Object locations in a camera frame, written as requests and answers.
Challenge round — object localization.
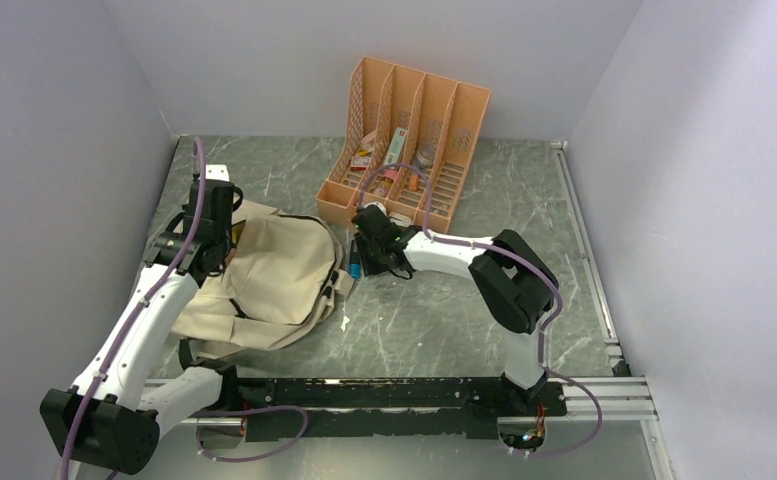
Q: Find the white stapler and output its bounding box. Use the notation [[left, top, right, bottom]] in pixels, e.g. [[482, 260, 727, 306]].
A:
[[388, 212, 413, 228]]

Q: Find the red white small box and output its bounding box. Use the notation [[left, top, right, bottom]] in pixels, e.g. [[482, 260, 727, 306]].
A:
[[349, 130, 376, 171]]

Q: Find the pink cartoon container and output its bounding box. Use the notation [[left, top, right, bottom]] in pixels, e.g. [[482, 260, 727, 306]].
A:
[[371, 169, 398, 198]]

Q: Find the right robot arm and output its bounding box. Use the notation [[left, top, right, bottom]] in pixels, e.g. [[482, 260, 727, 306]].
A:
[[352, 205, 562, 414]]

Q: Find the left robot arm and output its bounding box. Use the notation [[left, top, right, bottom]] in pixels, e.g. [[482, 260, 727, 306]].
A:
[[39, 177, 243, 479]]

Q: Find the black blue highlighter marker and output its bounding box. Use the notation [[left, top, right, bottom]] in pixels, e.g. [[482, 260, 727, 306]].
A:
[[348, 240, 362, 280]]

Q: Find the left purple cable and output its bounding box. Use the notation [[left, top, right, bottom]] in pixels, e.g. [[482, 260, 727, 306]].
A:
[[58, 135, 310, 480]]

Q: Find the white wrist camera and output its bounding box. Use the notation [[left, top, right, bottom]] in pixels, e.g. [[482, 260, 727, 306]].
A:
[[192, 164, 230, 182], [359, 201, 388, 216]]

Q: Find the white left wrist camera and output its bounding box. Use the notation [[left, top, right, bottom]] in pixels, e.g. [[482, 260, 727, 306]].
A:
[[192, 164, 230, 182]]

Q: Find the orange plastic file organizer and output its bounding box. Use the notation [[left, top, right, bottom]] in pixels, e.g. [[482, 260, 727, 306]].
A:
[[316, 57, 491, 233]]

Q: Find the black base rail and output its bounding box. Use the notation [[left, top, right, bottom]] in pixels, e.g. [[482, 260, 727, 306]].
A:
[[199, 377, 568, 442]]

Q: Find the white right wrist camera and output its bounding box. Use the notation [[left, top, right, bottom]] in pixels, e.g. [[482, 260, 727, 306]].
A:
[[359, 201, 388, 216]]

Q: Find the green white box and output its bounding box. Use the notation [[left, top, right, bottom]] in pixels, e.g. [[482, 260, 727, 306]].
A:
[[383, 127, 408, 165]]

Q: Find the beige canvas backpack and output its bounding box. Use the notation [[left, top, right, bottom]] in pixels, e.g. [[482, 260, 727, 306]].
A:
[[171, 201, 354, 358]]

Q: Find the orange handled tool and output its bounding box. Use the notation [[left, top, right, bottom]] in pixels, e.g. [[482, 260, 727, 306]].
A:
[[408, 172, 420, 192]]

